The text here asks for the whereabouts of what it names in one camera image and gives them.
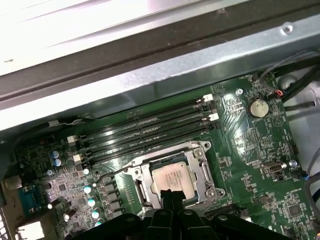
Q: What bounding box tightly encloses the green motherboard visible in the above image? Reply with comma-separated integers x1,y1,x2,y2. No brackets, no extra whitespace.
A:
14,74,320,240

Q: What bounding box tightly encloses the blue rear port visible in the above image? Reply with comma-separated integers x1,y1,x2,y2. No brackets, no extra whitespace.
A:
18,187,48,218

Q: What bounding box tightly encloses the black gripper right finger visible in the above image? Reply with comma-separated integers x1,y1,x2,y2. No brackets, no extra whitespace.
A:
172,190,292,240

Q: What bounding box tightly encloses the silver coin cell battery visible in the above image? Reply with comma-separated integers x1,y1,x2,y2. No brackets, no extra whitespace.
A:
246,98,270,119

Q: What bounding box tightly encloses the black square chip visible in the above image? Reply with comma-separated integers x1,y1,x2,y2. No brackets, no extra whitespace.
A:
287,203,305,219

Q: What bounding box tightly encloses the silver internal USB port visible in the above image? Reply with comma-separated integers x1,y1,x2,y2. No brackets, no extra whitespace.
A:
261,161,284,176

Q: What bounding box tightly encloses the metal socket cover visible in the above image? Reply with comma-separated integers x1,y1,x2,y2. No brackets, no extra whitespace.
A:
134,147,219,212

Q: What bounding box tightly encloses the metal locking lever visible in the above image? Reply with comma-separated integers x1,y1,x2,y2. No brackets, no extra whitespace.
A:
184,194,226,212
95,159,137,186

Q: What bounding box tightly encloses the black PC case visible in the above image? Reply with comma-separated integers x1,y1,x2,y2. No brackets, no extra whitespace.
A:
0,4,320,240

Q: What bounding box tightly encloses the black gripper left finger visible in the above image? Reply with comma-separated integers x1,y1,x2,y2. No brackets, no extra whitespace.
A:
71,189,176,240

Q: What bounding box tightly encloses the silver rear port housing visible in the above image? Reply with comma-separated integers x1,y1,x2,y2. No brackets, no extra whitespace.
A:
1,174,23,201

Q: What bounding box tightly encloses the silver CPU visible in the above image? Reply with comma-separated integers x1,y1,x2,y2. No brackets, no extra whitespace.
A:
149,159,198,201

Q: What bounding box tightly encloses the thick black cable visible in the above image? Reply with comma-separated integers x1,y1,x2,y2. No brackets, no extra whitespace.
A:
281,66,320,102

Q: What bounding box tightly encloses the CPU socket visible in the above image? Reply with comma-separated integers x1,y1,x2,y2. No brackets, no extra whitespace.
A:
124,139,226,220

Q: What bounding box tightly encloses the black RAM slot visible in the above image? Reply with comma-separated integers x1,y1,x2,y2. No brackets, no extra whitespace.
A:
71,102,216,155
78,121,221,172
73,112,219,163
66,94,214,145

